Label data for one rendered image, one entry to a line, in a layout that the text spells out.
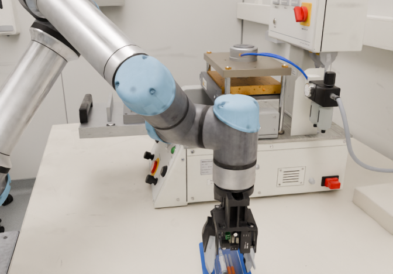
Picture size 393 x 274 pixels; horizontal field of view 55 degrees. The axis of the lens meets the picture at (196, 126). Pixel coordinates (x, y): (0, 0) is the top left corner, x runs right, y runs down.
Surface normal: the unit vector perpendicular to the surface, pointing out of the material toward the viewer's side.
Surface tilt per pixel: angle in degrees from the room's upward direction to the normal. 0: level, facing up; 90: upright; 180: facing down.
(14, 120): 88
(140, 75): 52
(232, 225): 0
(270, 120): 90
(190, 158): 90
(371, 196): 0
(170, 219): 0
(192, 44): 90
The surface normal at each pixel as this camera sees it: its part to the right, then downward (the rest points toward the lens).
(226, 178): -0.44, 0.31
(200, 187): 0.16, 0.34
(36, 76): 0.46, 0.07
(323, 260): 0.00, -0.94
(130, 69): -0.29, -0.33
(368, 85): -0.97, 0.08
